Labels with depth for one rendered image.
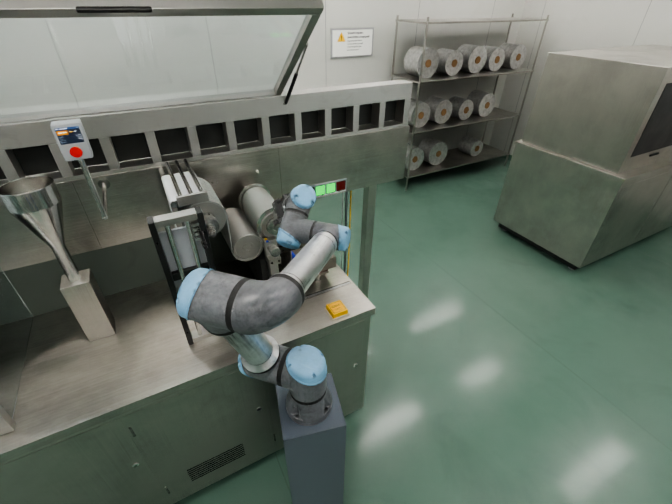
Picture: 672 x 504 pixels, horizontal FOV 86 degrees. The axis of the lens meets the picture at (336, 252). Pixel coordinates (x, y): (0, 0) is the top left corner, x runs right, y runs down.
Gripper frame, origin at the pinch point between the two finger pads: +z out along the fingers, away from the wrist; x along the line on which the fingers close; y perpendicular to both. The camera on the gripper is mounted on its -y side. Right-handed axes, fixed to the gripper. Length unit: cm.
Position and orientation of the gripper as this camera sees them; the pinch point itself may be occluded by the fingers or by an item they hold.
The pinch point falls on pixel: (280, 224)
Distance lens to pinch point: 142.7
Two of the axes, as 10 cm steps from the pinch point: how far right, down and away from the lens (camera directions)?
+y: -3.0, -9.5, 0.1
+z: -3.7, 1.3, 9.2
